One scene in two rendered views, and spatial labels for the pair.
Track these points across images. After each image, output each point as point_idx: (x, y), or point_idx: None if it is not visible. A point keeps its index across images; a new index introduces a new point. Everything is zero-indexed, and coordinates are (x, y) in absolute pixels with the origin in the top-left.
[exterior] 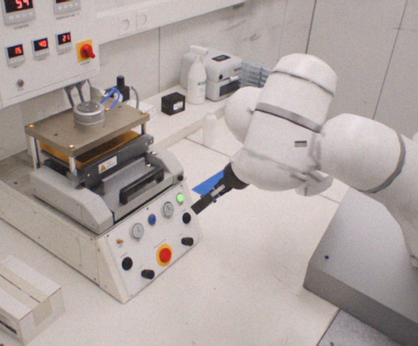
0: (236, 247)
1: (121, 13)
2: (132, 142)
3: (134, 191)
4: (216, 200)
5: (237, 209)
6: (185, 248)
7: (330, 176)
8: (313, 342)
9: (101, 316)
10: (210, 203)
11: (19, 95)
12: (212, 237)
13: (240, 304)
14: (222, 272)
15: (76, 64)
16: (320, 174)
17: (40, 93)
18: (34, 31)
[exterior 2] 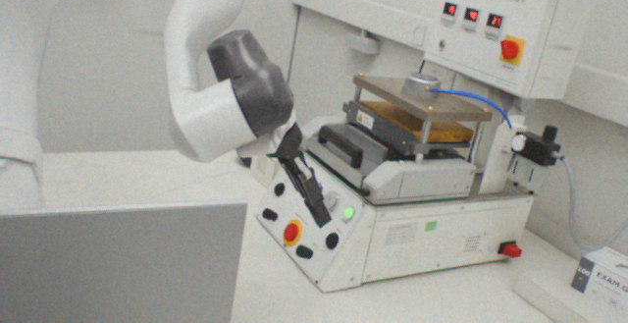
0: (282, 310)
1: None
2: (395, 125)
3: (326, 137)
4: (307, 205)
5: None
6: (303, 263)
7: (171, 110)
8: None
9: (248, 202)
10: (304, 200)
11: (438, 55)
12: (318, 300)
13: None
14: (245, 279)
15: (497, 62)
16: (168, 82)
17: (453, 68)
18: None
